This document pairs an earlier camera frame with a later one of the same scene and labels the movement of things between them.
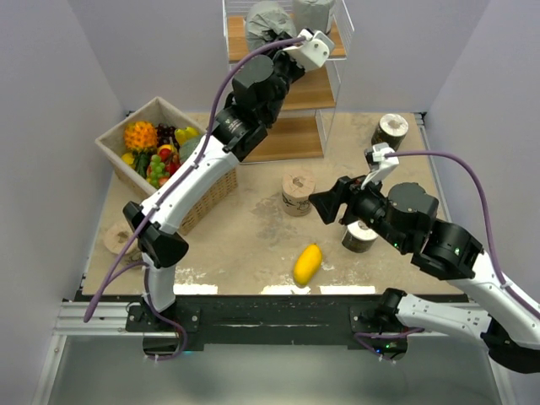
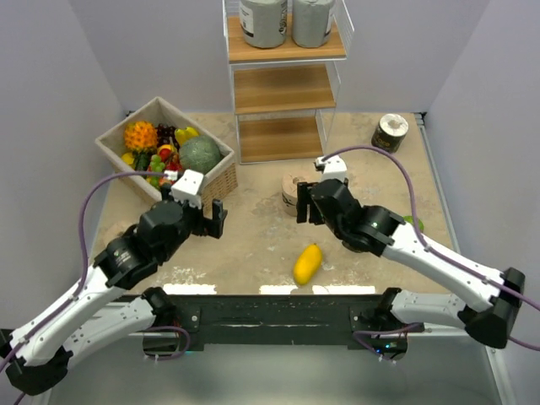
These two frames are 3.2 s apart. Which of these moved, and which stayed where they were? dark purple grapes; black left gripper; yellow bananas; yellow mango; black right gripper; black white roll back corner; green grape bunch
Moved: black right gripper; black left gripper
Stayed: dark purple grapes; green grape bunch; yellow bananas; yellow mango; black white roll back corner
